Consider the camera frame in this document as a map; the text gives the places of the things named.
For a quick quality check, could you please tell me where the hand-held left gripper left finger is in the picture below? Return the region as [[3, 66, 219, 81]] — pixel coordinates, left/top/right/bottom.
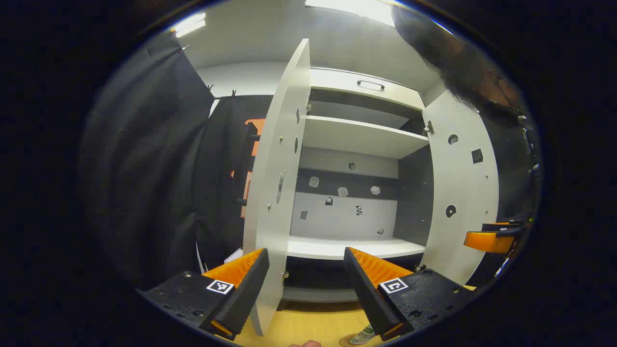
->
[[136, 248, 270, 342]]

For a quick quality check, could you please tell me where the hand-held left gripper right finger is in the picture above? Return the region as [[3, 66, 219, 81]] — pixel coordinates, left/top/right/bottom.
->
[[343, 247, 478, 342]]

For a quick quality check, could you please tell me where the white bottle with green label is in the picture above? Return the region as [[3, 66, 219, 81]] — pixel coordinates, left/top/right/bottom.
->
[[349, 325, 376, 346]]

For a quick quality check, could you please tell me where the white cabinet door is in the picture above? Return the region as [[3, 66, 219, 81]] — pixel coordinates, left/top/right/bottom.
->
[[417, 89, 499, 286], [242, 39, 311, 336]]

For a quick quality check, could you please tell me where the black backdrop cloth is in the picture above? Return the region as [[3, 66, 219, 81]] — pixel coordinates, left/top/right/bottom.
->
[[80, 31, 538, 290]]

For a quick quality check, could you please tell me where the white cabinet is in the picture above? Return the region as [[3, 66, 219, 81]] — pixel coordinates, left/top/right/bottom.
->
[[282, 67, 446, 303]]

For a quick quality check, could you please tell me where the person's head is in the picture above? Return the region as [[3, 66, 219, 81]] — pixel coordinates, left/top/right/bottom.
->
[[391, 4, 528, 127]]

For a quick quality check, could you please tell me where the rectangular ceiling light panel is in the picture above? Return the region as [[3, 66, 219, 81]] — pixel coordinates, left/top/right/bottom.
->
[[305, 0, 396, 27]]

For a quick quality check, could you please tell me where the long ceiling light strip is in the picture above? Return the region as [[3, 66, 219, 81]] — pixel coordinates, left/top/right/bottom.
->
[[171, 13, 207, 38]]

